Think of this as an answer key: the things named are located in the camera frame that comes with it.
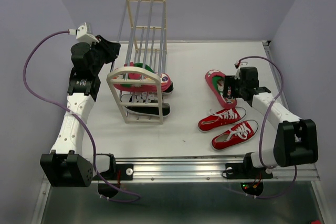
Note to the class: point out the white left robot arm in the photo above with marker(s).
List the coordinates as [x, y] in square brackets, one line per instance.
[65, 166]

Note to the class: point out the red sneaker lower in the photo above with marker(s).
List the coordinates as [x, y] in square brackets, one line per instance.
[238, 134]

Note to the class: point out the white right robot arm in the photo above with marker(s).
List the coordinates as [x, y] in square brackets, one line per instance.
[296, 138]

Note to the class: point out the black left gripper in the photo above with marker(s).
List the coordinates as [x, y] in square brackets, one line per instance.
[112, 49]

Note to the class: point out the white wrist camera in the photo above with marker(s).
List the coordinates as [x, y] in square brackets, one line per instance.
[83, 34]
[238, 65]

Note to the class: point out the beige chrome shoe shelf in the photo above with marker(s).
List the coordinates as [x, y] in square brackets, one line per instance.
[146, 54]

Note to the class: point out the red sneaker upper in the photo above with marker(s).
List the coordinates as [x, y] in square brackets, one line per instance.
[221, 118]

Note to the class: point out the pink flip-flop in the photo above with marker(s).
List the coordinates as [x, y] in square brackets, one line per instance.
[165, 80]
[215, 80]

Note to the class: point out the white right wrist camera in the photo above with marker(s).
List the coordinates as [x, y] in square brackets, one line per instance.
[238, 65]

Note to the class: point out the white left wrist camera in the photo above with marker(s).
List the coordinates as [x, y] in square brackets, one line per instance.
[83, 34]

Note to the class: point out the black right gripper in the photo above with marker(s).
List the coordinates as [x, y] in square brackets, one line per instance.
[229, 81]

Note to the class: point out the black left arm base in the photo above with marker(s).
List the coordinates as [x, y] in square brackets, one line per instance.
[111, 171]

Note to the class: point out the aluminium mounting rail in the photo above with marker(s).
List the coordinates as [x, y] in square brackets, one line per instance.
[203, 169]

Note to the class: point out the red sneaker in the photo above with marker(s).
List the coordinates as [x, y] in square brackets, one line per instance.
[221, 118]
[238, 134]

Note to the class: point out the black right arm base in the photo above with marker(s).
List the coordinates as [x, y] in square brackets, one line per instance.
[251, 176]

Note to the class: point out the black sneaker white laces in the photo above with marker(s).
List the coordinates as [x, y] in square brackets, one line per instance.
[147, 110]

